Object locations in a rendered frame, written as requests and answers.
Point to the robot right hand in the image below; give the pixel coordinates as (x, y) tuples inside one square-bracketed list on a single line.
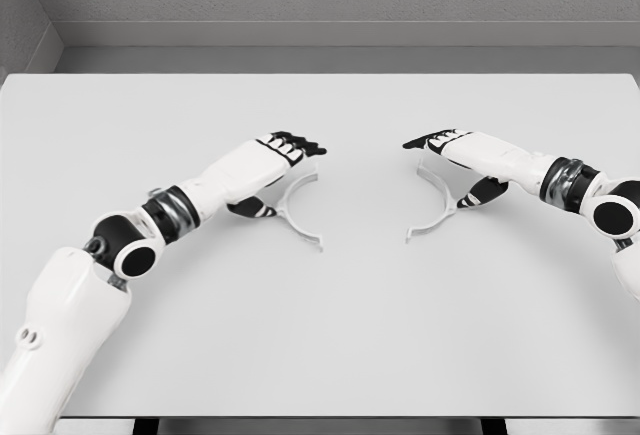
[(487, 152)]

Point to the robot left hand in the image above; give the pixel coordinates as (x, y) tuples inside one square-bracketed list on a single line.
[(250, 165)]

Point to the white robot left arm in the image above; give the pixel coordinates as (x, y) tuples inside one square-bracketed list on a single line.
[(70, 300)]

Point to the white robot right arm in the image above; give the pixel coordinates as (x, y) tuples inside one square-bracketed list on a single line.
[(612, 215)]

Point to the thin white pipe clamp half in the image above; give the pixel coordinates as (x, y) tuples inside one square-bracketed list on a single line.
[(448, 205), (288, 211)]

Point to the wide white table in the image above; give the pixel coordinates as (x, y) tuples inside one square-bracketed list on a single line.
[(350, 315)]

